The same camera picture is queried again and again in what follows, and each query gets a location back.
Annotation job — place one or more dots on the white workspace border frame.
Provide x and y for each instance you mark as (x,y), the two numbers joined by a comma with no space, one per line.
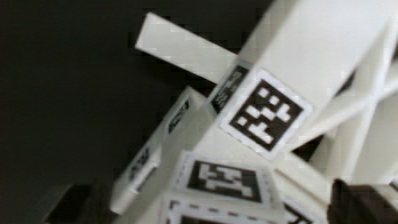
(184,49)

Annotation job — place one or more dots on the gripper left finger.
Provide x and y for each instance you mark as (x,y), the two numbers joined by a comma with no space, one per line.
(79,204)

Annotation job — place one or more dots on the white cube leg block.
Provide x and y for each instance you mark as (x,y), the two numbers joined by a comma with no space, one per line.
(222,194)

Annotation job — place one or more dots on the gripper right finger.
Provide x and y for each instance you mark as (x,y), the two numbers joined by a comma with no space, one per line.
(364,203)

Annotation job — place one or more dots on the white chair back frame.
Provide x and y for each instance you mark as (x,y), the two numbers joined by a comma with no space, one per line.
(307,48)

